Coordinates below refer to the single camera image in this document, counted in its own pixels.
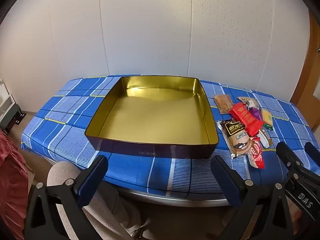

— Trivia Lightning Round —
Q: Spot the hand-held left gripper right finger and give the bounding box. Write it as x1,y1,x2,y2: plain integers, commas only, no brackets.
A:
210,155,314,240

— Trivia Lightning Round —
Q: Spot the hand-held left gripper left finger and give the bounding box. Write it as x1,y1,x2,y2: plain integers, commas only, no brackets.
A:
24,155,109,240

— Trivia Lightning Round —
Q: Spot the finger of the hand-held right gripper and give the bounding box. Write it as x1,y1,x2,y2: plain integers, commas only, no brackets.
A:
304,142,320,160
276,142,309,178

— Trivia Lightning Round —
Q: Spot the white snack packet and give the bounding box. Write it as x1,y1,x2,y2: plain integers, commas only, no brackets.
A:
257,127,273,150

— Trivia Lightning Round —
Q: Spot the small red snack packet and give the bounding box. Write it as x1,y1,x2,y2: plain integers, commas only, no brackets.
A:
247,137,265,169

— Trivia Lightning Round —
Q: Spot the yellow and green snack packet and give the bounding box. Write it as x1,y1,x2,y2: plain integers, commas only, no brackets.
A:
260,108,274,130

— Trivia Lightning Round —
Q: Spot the black and beige sesame packet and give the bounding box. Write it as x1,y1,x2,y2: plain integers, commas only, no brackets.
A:
216,119,253,160

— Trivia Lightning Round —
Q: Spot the purple snack packet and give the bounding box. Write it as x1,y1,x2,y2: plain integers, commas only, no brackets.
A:
246,105,262,120

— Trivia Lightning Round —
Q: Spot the large red cake packet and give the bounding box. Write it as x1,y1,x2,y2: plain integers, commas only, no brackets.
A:
229,102,265,136

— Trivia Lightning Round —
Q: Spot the clear mixed nut packet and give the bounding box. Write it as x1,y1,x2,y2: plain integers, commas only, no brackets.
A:
237,96,260,110

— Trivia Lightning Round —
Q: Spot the clear brown biscuit packet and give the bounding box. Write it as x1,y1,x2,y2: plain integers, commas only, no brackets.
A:
212,94,234,115

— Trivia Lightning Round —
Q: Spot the gold-lined dark tin box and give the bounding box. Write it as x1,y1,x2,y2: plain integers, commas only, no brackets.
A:
84,76,220,159

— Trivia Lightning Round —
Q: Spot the blue plaid tablecloth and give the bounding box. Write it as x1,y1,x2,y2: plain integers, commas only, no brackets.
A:
21,74,320,202

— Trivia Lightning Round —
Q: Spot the wooden door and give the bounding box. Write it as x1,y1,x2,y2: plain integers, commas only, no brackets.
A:
290,12,320,130

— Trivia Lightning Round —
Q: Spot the red cloth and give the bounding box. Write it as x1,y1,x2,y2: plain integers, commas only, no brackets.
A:
0,131,34,240

